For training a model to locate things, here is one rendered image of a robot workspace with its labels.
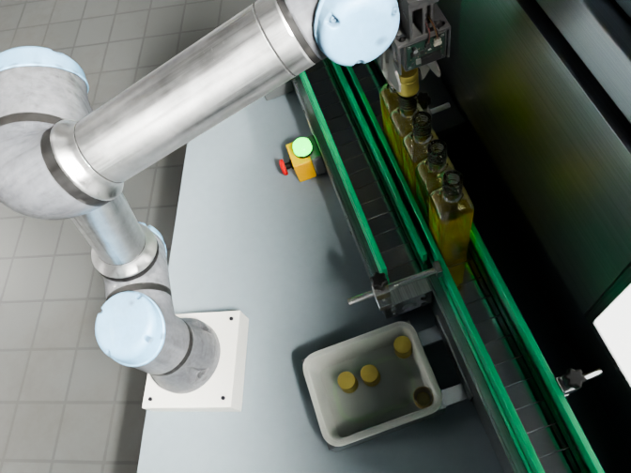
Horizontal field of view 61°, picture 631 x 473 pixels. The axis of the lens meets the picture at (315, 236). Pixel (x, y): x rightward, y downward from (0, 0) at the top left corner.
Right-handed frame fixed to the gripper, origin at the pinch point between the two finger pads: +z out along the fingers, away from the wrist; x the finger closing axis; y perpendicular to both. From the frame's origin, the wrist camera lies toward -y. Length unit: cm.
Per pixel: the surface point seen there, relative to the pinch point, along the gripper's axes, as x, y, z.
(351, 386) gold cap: -26, 34, 37
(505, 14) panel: 12.2, 4.9, -9.8
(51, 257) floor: -135, -75, 118
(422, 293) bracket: -7.8, 23.8, 30.0
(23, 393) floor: -151, -21, 118
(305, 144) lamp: -18.1, -19.0, 33.1
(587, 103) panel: 12.3, 23.7, -12.7
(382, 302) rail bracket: -15.2, 23.8, 27.3
